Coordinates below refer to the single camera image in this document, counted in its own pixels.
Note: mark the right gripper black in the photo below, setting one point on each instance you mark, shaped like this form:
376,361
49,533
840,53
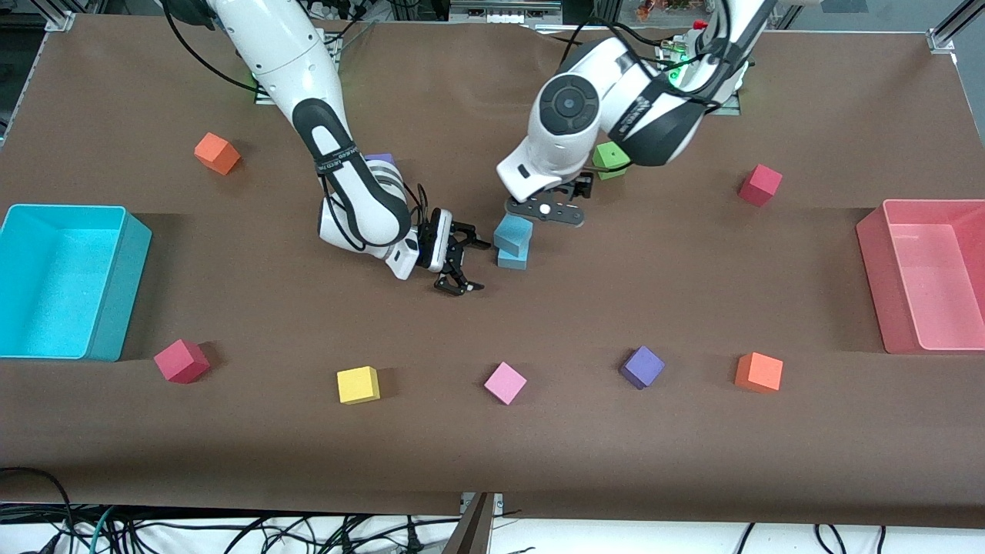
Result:
454,248

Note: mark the light blue foam block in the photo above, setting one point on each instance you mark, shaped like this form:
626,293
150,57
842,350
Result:
512,261
513,231

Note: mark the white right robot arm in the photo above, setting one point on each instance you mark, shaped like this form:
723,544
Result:
277,46

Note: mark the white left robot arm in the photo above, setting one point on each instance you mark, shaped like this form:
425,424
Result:
569,108

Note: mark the green foam block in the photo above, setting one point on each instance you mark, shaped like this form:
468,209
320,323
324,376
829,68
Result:
614,161

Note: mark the pink foam block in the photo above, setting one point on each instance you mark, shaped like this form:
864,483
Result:
505,382

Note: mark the purple foam block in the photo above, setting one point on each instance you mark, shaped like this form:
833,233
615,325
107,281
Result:
642,365
381,158

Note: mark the yellow foam block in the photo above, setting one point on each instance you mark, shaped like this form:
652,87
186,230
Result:
358,383

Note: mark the crimson foam block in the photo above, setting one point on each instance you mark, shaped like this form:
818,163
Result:
760,185
181,359

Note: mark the grey electronics box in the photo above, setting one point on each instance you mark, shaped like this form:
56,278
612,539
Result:
504,15

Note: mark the brown table cover sheet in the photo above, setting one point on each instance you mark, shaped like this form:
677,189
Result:
492,462

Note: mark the orange foam block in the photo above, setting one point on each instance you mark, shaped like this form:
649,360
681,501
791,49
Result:
758,372
215,151

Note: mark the dark support beam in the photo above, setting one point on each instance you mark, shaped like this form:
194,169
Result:
471,531

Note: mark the pink plastic bin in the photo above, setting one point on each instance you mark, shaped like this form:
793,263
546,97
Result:
939,277

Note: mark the teal plastic bin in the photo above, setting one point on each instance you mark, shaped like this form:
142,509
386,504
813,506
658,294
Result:
61,285

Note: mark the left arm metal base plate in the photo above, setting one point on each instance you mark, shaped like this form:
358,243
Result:
727,108

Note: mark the metal corner bracket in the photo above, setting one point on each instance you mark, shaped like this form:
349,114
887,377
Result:
499,502

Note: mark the aluminium frame corner bracket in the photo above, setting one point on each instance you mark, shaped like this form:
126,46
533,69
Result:
943,40
60,21

